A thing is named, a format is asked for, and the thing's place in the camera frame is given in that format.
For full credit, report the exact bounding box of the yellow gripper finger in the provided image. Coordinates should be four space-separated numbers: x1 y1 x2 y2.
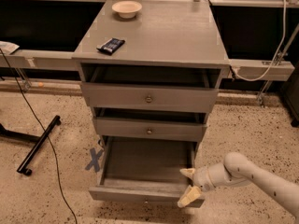
179 168 195 177
178 185 202 208

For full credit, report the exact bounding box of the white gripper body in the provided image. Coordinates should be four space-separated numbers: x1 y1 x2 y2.
192 165 224 192

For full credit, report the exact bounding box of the grey bottom drawer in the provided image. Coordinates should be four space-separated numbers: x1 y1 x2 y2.
89 136 194 205

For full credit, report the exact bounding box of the grey drawer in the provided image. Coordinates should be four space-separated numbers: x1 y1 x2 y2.
93 108 207 142
79 66 220 114
89 136 194 205

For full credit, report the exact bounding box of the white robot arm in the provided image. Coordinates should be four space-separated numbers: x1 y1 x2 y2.
178 152 299 224

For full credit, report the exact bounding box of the grey middle drawer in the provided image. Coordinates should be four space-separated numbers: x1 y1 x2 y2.
93 108 207 142

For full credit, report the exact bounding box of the grey wooden drawer cabinet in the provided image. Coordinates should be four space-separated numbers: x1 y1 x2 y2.
72 0 231 156

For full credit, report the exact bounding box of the grey top drawer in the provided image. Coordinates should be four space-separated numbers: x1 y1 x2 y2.
79 66 220 114

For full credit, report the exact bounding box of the blue tape cross mark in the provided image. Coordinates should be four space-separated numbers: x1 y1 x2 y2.
85 148 104 173

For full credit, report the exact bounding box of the dark box at right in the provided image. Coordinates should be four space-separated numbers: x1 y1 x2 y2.
281 63 299 127

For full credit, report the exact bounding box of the dark blue snack packet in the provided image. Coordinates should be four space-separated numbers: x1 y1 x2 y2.
96 38 125 55

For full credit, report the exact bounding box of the black floor stand base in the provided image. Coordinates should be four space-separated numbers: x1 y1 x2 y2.
0 116 61 176

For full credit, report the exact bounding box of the cream ceramic bowl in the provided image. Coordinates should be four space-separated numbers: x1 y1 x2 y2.
112 1 142 19

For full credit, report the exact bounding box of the white paper sheet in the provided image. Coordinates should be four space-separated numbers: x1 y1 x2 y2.
0 41 19 54

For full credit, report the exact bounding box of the grey metal frame rail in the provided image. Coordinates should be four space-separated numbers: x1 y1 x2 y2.
1 0 298 81

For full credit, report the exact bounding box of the white hanging cable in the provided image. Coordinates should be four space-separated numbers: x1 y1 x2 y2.
232 0 288 82

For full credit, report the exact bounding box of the black floor cable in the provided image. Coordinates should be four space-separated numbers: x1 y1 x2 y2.
0 49 78 224

